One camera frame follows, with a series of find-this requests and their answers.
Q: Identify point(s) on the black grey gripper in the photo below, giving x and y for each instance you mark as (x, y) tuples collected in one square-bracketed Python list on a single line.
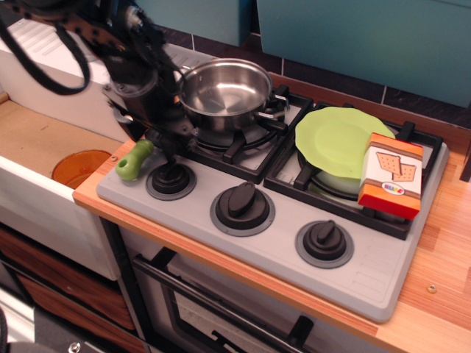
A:
[(146, 104)]

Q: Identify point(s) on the grey spatula green handle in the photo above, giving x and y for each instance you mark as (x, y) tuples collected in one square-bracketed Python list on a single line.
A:
[(128, 167)]

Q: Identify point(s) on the toy cracker box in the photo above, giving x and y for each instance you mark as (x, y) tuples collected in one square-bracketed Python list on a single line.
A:
[(391, 180)]

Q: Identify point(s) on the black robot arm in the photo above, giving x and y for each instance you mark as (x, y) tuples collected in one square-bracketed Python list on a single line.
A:
[(131, 47)]

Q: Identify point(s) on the left black stove knob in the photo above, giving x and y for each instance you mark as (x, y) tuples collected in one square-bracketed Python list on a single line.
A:
[(170, 181)]

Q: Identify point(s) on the black stove knob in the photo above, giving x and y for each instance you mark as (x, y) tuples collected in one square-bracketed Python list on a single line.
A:
[(242, 211), (170, 181), (324, 244)]

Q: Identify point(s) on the stainless steel pot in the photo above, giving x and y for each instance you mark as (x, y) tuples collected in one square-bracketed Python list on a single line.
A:
[(229, 95)]

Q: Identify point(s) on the middle black stove knob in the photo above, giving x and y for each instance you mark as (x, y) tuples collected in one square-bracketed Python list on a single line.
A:
[(242, 211)]

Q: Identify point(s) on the grey toy stove top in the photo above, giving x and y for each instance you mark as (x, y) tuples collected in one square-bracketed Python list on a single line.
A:
[(369, 284)]

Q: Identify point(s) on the green plastic plate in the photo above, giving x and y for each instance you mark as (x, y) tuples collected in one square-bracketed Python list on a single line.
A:
[(334, 139)]

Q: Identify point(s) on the right black stove knob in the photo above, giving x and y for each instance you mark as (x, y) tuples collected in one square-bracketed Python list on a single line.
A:
[(324, 244)]

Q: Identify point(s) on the left black burner grate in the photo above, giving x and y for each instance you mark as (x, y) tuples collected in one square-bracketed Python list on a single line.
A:
[(247, 154)]

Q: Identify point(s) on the orange sink drain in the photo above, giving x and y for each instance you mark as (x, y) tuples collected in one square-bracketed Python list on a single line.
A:
[(74, 169)]

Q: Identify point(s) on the white toy sink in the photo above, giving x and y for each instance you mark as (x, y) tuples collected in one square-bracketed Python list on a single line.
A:
[(39, 129)]

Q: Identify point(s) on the wooden drawer front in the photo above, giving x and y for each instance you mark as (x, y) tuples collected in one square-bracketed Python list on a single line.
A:
[(71, 292)]

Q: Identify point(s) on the black oven door handle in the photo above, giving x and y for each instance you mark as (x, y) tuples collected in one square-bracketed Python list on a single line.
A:
[(290, 344)]

